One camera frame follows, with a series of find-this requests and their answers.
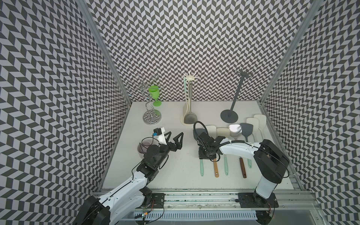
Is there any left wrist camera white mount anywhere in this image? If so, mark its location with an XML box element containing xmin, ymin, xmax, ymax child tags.
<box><xmin>153</xmin><ymin>127</ymin><xmax>167</xmax><ymax>145</ymax></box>

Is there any grey turner mint handle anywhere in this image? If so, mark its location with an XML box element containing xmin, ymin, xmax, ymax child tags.
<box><xmin>193</xmin><ymin>127</ymin><xmax>207</xmax><ymax>177</ymax></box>

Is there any white spatula mint handle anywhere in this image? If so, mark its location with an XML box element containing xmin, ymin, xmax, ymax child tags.
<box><xmin>217</xmin><ymin>127</ymin><xmax>230</xmax><ymax>176</ymax></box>

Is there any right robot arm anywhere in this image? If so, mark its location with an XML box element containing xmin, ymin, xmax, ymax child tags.
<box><xmin>193</xmin><ymin>121</ymin><xmax>290</xmax><ymax>209</ymax></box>

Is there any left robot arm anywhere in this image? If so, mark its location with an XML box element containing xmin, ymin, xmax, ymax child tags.
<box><xmin>73</xmin><ymin>127</ymin><xmax>184</xmax><ymax>225</ymax></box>

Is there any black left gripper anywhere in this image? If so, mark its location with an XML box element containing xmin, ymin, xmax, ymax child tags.
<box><xmin>153</xmin><ymin>131</ymin><xmax>183</xmax><ymax>167</ymax></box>

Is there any grey spatula mint handle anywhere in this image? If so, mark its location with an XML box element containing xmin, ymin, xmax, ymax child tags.
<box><xmin>240</xmin><ymin>123</ymin><xmax>253</xmax><ymax>169</ymax></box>

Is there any dark grey utensil rack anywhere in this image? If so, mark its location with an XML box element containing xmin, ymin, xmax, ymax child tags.
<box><xmin>220</xmin><ymin>69</ymin><xmax>250</xmax><ymax>123</ymax></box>

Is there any cream utensil rack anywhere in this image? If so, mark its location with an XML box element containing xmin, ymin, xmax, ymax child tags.
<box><xmin>181</xmin><ymin>74</ymin><xmax>197</xmax><ymax>126</ymax></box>

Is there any chrome wire glass rack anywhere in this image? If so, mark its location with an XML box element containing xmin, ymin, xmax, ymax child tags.
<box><xmin>128</xmin><ymin>75</ymin><xmax>162</xmax><ymax>125</ymax></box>

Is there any steel spoon brown handle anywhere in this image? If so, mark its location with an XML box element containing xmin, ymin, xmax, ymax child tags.
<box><xmin>228</xmin><ymin>124</ymin><xmax>247</xmax><ymax>179</ymax></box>

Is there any metal base rail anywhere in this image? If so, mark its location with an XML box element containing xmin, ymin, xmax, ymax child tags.
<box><xmin>112</xmin><ymin>189</ymin><xmax>328</xmax><ymax>225</ymax></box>

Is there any white spatula wooden handle rack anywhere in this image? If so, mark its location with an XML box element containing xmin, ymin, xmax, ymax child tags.
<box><xmin>205</xmin><ymin>125</ymin><xmax>220</xmax><ymax>178</ymax></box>

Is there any pink ceramic cup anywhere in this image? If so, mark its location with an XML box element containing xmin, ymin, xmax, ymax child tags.
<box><xmin>137</xmin><ymin>140</ymin><xmax>152</xmax><ymax>158</ymax></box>

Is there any green plastic goblet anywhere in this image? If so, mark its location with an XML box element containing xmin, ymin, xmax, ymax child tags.
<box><xmin>148</xmin><ymin>85</ymin><xmax>162</xmax><ymax>107</ymax></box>

